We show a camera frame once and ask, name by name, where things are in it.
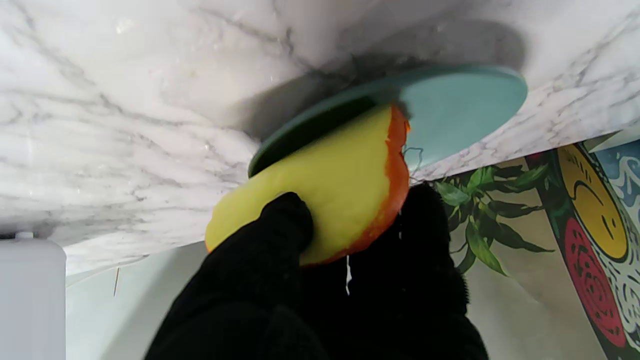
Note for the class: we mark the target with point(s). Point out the teal round plate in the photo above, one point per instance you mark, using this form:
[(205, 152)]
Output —
[(460, 105)]

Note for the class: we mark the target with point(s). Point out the colourful cartoon mural banner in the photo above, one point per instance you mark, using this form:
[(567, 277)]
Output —
[(595, 225)]

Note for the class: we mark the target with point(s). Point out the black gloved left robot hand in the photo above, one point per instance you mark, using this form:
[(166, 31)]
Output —
[(400, 310)]

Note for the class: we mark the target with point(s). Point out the white crumpled backdrop sheet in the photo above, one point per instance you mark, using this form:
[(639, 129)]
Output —
[(125, 310)]

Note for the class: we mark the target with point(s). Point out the yellow toy toast slice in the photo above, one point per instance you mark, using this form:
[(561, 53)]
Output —
[(340, 175)]

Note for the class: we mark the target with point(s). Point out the white two-slot toaster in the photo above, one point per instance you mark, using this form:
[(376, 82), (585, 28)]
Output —
[(30, 300)]

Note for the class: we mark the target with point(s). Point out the large green leafy plant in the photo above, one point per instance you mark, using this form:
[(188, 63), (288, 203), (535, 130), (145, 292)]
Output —
[(482, 200)]

